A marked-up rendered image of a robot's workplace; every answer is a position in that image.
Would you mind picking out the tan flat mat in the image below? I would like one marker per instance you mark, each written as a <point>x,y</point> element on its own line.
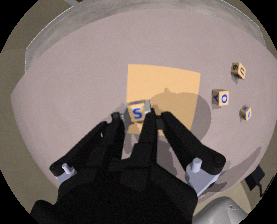
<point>169,89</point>

